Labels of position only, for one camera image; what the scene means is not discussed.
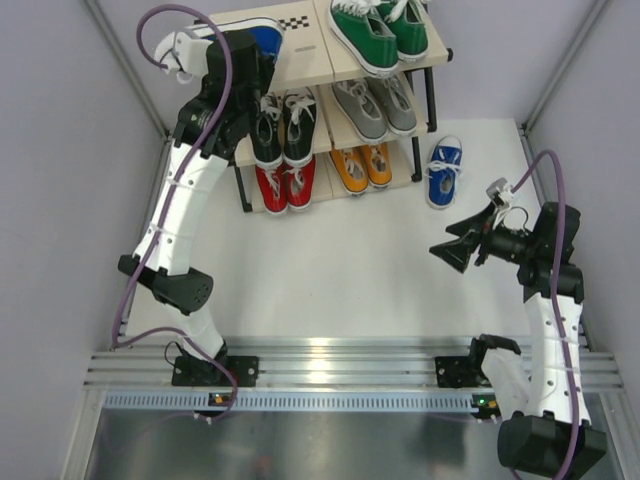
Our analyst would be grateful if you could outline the grey aluminium corner post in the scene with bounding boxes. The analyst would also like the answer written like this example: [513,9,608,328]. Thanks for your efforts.
[521,0,613,137]

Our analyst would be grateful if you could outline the red sneaker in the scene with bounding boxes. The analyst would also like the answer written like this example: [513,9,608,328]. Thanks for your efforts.
[286,156,316,212]
[255,164,288,215]

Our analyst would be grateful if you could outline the blue sneaker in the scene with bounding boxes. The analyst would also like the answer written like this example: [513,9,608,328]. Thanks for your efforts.
[191,16,284,69]
[425,135,463,210]

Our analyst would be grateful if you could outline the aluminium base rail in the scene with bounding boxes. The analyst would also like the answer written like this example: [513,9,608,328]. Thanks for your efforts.
[82,299,626,414]

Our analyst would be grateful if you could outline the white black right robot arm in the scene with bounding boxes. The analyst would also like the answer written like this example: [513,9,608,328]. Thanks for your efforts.
[429,202,607,479]

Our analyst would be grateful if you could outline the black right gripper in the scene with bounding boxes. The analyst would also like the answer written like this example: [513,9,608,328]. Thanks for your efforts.
[431,201,540,273]

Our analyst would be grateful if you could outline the black sneaker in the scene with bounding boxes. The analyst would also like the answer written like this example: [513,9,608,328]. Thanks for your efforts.
[283,87,318,168]
[250,92,282,168]

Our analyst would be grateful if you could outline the beige black shoe shelf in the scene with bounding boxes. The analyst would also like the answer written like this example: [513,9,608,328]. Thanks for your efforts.
[212,1,453,187]

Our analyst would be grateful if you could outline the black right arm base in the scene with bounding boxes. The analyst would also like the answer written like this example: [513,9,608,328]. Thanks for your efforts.
[434,334,521,389]

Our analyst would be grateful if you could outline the green sneaker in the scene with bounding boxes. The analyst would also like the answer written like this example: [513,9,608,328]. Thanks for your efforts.
[376,0,429,62]
[327,0,399,78]

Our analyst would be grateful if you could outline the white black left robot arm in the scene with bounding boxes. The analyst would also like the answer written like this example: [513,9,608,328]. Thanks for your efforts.
[118,19,284,386]

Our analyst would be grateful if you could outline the orange sneaker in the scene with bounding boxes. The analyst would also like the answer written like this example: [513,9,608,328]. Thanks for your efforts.
[360,143,393,189]
[329,149,369,196]

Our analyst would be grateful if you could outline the left grey corner post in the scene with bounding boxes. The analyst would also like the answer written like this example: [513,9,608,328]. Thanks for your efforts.
[80,0,169,141]

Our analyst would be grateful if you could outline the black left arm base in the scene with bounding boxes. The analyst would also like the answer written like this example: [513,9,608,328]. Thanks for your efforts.
[171,354,259,387]

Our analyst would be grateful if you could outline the grey sneaker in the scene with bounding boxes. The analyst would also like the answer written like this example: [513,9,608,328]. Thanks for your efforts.
[365,76,417,136]
[331,79,388,145]

